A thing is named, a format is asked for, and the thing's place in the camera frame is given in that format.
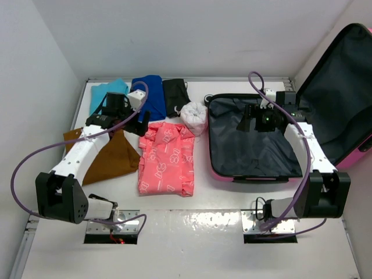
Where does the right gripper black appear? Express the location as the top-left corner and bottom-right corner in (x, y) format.
(237, 103), (280, 132)

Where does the royal blue garment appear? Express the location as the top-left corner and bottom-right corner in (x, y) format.
(131, 75), (166, 121)

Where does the black leather pouch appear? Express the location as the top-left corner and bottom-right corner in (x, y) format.
(162, 78), (191, 118)

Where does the brown garment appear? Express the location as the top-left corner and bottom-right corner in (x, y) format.
(62, 127), (142, 187)

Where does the pink patterned garment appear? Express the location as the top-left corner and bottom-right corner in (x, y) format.
(138, 121), (195, 197)

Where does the white drawstring bag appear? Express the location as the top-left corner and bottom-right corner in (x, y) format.
(174, 102), (208, 137)

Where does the light blue shirt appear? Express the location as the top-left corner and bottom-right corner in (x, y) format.
(89, 78), (129, 115)

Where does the pink suitcase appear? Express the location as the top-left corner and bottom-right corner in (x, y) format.
(208, 23), (371, 181)

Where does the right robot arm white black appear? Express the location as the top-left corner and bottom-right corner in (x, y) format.
(249, 88), (350, 231)

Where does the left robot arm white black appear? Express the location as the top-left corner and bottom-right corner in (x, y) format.
(35, 90), (150, 224)

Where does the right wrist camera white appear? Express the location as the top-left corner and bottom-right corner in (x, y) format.
(260, 88), (276, 109)

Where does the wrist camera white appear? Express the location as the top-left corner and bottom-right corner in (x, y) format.
(260, 88), (276, 109)
(127, 90), (146, 110)

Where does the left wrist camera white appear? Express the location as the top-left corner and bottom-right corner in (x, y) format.
(127, 90), (146, 110)

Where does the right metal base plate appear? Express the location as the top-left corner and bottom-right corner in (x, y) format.
(240, 209), (298, 235)

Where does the metal base plate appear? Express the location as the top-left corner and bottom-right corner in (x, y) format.
(240, 209), (298, 235)
(85, 210), (140, 235)

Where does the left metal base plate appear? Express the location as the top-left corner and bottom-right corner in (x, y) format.
(85, 210), (140, 235)

